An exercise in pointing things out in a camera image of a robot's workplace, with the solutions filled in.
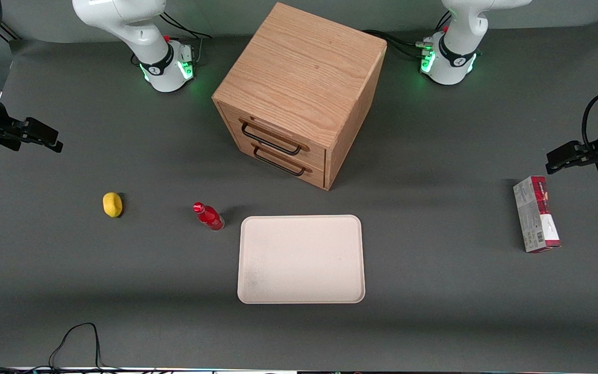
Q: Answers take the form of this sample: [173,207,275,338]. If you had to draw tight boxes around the red coke bottle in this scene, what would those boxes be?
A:
[193,202,225,231]

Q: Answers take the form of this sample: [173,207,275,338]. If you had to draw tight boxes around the beige rectangular tray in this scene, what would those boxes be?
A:
[237,215,366,304]

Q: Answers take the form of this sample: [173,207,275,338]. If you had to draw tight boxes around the grey and red carton box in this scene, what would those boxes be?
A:
[513,176,562,253]

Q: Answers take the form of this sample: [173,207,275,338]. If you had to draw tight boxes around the yellow lemon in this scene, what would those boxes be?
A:
[103,192,123,218]

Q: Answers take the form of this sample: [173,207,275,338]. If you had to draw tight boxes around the wooden drawer cabinet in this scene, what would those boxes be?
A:
[212,2,388,191]

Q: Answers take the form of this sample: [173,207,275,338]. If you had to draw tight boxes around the black right arm base cable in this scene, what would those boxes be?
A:
[160,12,212,40]

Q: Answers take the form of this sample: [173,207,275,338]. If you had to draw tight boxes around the black arm base cable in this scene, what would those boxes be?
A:
[160,12,212,40]
[362,29,429,59]

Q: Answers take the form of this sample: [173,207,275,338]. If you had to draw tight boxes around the black looped floor cable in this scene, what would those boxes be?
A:
[49,323,103,372]

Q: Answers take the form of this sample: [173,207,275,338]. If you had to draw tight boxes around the black left arm base cable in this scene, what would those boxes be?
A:
[362,29,429,59]

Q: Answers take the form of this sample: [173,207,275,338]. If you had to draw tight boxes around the black drawer handle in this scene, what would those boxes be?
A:
[253,146,307,177]
[240,121,303,156]

